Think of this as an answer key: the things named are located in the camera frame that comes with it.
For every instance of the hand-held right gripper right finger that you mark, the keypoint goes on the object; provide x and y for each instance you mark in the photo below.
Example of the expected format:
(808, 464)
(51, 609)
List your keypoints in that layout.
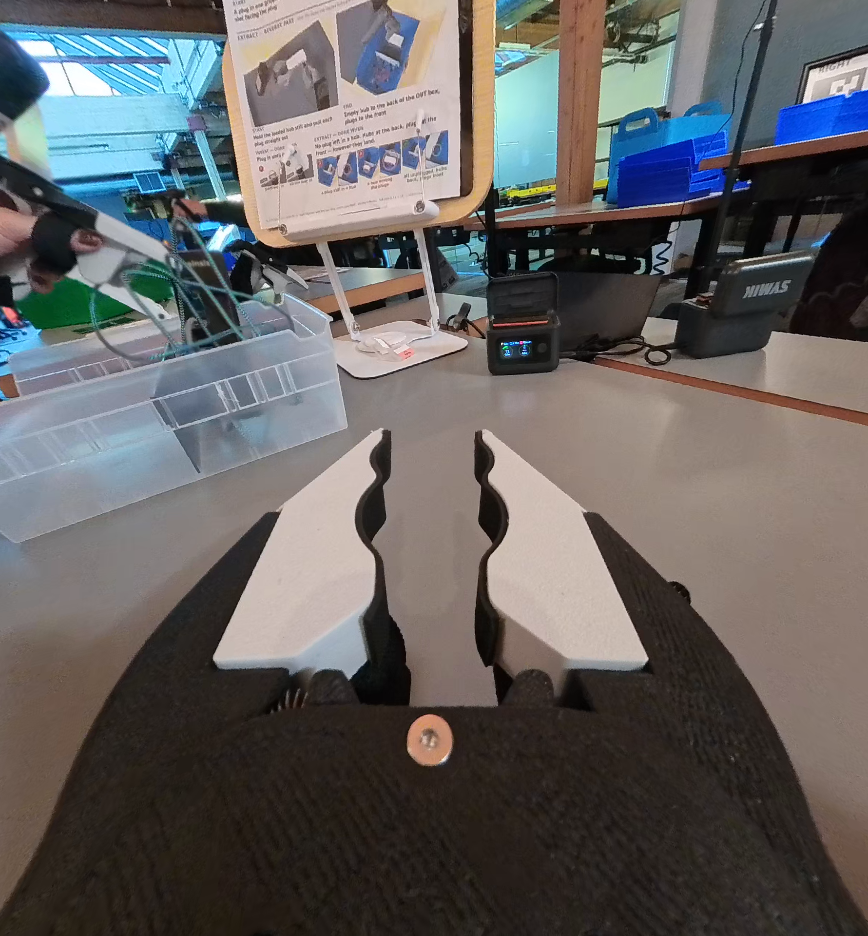
(558, 585)

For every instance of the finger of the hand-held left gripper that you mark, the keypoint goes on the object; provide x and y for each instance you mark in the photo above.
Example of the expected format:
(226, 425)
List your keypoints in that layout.
(101, 267)
(130, 238)

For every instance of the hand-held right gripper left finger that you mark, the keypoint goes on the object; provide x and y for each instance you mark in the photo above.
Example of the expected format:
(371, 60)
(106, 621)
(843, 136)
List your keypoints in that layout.
(309, 578)

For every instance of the black usb hub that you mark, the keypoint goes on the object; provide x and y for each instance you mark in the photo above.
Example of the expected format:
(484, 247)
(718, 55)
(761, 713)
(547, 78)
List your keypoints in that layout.
(211, 292)

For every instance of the clear plastic bin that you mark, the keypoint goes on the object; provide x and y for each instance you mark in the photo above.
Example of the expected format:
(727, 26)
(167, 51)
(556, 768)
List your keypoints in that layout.
(112, 439)

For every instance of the green box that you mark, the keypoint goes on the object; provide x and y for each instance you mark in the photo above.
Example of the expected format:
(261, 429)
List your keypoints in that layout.
(75, 307)

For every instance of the black and white device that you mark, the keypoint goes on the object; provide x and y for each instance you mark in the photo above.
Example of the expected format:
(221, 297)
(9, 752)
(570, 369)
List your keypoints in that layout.
(262, 274)

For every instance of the printed instruction sheet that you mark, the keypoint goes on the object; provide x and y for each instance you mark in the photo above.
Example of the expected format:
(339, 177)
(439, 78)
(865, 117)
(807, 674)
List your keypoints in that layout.
(346, 95)

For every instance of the black charging case with screen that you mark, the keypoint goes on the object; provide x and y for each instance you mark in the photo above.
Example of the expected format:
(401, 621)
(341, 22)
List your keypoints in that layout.
(521, 322)

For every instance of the dark grey box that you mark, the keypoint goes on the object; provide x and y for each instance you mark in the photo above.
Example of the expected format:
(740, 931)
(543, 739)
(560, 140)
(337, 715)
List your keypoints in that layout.
(609, 303)

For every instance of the grey hard case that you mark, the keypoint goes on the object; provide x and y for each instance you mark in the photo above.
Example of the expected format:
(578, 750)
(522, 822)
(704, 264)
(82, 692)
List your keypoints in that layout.
(748, 307)

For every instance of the instruction sheet on stand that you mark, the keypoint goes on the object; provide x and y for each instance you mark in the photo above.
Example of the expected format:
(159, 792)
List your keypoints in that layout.
(477, 110)

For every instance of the black chair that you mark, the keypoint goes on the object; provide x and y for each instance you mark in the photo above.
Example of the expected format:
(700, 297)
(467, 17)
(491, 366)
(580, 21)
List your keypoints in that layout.
(858, 263)

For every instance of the stack of blue bins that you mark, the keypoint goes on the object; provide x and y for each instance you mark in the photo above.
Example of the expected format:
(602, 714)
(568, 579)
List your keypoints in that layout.
(668, 157)

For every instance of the wooden-edged table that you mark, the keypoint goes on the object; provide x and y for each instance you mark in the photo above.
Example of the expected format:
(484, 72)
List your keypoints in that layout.
(770, 157)

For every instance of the black pole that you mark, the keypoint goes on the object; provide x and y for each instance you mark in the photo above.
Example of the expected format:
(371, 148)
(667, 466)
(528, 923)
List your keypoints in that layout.
(741, 131)

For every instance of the blue plastic bin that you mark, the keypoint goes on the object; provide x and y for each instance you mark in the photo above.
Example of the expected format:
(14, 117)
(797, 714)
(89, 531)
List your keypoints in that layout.
(839, 117)

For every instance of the framed tag sign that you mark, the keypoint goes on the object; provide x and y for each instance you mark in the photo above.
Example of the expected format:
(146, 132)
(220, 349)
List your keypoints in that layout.
(843, 73)

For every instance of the wooden post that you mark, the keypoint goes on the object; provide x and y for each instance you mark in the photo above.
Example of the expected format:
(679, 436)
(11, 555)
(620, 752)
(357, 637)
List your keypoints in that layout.
(580, 95)

